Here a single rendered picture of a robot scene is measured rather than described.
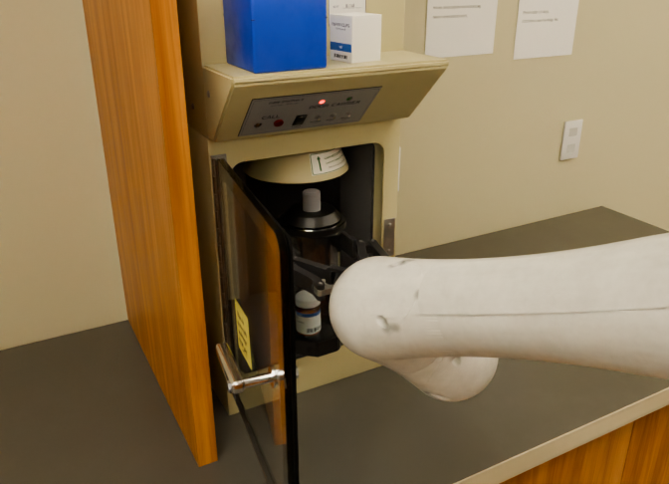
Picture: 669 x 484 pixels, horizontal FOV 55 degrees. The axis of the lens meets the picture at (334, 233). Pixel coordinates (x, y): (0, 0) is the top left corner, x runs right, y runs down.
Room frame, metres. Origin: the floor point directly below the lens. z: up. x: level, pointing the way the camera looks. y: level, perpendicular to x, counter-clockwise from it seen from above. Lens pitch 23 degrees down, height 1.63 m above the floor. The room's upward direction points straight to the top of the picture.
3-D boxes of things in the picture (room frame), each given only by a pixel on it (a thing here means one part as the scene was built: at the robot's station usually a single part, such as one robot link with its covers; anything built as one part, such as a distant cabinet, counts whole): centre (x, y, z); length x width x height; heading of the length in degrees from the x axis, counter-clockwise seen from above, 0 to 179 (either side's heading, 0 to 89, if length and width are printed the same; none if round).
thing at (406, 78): (0.89, 0.01, 1.46); 0.32 x 0.12 x 0.10; 118
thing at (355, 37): (0.91, -0.03, 1.54); 0.05 x 0.05 x 0.06; 36
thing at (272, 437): (0.71, 0.10, 1.19); 0.30 x 0.01 x 0.40; 21
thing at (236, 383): (0.63, 0.11, 1.20); 0.10 x 0.05 x 0.03; 21
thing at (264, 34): (0.85, 0.08, 1.56); 0.10 x 0.10 x 0.09; 28
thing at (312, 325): (0.94, 0.03, 1.16); 0.11 x 0.11 x 0.21
